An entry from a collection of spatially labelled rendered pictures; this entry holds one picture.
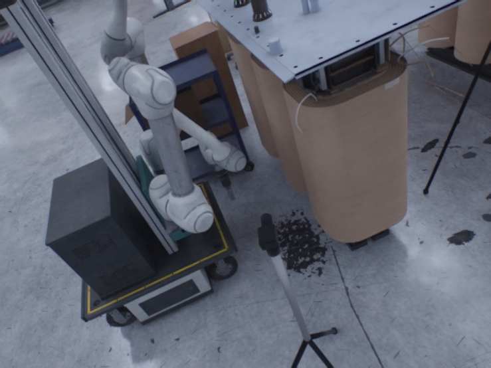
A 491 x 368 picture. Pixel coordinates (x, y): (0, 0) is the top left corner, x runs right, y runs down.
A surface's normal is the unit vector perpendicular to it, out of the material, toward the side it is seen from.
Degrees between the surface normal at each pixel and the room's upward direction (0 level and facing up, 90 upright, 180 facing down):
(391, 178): 90
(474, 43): 90
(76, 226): 0
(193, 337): 0
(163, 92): 84
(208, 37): 90
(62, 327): 0
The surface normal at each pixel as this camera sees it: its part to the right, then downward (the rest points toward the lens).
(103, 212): -0.30, -0.70
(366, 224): 0.29, 0.58
